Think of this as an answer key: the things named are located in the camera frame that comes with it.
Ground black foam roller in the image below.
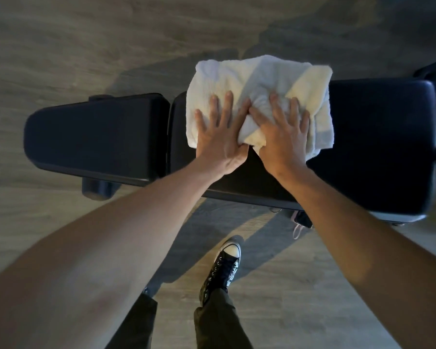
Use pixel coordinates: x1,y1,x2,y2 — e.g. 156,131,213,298
81,177,117,202

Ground olive green trousers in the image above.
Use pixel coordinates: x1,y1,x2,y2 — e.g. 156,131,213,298
105,287,255,349

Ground person's left forearm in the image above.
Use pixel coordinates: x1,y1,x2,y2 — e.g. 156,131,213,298
0,158,229,349

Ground short black bench pad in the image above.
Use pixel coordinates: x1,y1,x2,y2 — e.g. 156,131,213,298
23,93,172,188

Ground white towel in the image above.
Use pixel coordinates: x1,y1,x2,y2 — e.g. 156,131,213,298
186,55,335,158

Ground black and white sneaker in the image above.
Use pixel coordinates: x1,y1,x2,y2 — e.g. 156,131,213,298
199,240,242,306

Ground person's left hand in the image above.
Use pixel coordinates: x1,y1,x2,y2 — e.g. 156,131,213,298
194,91,253,175

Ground long black bench pad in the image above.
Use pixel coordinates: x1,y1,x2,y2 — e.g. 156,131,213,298
168,79,436,224

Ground phone with white cable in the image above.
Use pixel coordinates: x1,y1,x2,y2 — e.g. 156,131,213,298
292,210,314,240

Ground person's right forearm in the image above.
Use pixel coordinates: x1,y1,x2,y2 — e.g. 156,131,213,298
274,161,436,349

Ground person's right hand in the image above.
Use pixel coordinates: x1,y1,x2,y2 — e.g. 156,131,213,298
249,92,311,179

